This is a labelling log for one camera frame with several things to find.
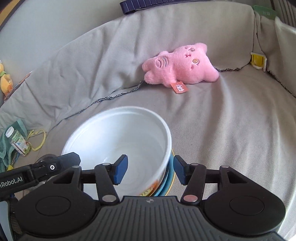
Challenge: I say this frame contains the blue enamel bowl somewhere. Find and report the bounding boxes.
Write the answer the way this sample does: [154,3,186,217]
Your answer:
[152,155,174,196]

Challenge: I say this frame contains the white bowl yellow rim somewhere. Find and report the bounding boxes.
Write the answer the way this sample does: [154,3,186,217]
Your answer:
[161,150,175,196]

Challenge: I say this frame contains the white plastic tub bowl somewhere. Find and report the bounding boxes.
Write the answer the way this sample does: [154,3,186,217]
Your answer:
[62,106,171,198]

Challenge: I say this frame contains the green towel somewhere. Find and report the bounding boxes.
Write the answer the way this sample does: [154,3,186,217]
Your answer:
[0,119,28,172]

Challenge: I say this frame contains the vitamin gummy bottle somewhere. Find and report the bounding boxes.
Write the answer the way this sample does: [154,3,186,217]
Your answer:
[6,126,31,156]

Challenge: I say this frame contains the yellow ribbon loop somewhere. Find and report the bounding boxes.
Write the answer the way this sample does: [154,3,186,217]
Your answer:
[27,129,47,152]

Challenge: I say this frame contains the beige sofa cover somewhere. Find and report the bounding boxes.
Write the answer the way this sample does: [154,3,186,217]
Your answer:
[0,0,296,237]

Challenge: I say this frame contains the yellow duck plush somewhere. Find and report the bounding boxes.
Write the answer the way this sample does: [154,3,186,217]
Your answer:
[0,62,14,96]

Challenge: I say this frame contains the pink plush toy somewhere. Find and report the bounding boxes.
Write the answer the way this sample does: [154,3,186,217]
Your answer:
[142,43,219,88]

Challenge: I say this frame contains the small yellow white object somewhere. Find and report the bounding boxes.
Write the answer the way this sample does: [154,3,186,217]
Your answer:
[250,52,267,72]

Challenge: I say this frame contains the navy blue book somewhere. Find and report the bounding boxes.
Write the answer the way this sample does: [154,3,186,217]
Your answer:
[120,0,200,15]

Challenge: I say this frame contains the framed red picture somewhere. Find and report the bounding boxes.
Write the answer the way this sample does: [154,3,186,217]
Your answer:
[0,0,25,30]

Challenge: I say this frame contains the green card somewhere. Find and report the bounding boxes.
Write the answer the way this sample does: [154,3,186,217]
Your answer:
[252,5,277,20]

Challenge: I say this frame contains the beige curtain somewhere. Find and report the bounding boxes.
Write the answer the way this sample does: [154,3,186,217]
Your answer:
[271,0,296,27]

